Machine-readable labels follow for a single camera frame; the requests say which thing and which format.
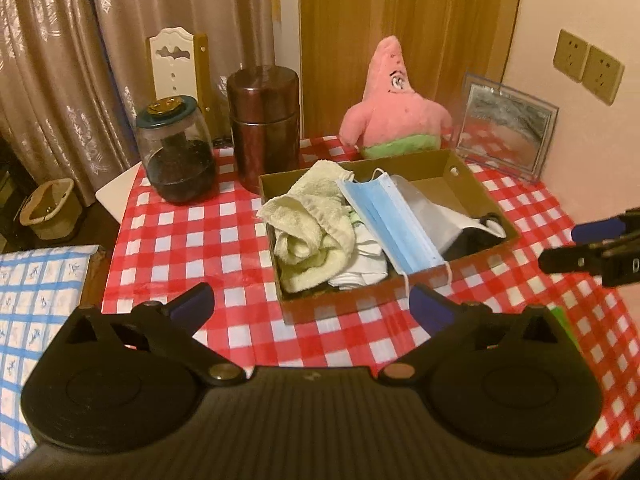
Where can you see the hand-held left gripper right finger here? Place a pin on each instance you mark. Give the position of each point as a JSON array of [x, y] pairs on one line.
[[430, 307]]

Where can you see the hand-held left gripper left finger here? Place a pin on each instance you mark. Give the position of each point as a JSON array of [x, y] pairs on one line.
[[192, 305]]

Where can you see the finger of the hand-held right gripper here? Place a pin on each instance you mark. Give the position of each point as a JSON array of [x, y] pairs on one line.
[[600, 229], [575, 260]]

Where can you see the black fabric face mask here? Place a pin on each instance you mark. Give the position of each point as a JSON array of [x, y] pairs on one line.
[[470, 242]]

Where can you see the white green printed cloth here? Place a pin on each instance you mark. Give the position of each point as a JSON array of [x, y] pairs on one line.
[[365, 260]]

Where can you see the brown cardboard box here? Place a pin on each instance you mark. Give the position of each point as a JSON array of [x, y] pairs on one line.
[[340, 305]]

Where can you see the white fabric face mask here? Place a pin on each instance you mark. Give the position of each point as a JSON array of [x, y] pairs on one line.
[[435, 215]]

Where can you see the blue face mask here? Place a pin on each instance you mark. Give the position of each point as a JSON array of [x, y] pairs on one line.
[[390, 220]]

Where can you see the pale yellow towel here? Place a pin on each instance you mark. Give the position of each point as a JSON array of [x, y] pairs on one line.
[[310, 220]]

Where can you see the red checkered tablecloth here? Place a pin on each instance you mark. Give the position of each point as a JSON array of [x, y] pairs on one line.
[[200, 240]]

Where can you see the green tissue box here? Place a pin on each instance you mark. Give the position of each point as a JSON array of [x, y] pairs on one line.
[[565, 325]]

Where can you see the dark lid glass jar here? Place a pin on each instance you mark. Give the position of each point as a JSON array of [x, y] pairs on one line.
[[175, 175]]

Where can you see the blue checkered cloth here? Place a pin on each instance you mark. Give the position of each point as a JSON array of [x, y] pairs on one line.
[[40, 310]]

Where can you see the wicker basket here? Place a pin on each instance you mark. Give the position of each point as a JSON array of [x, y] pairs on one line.
[[50, 220]]

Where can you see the brown metal canister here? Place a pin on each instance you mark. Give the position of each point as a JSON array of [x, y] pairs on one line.
[[265, 130]]

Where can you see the pink starfish plush toy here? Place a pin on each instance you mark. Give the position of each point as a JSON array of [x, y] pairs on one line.
[[395, 115]]

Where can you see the beige patterned curtain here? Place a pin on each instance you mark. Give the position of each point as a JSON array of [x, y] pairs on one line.
[[50, 85], [190, 0]]

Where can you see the wooden door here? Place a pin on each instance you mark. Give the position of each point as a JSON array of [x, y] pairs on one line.
[[450, 10]]

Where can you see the clear picture frame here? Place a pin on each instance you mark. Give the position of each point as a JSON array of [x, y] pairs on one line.
[[505, 130]]

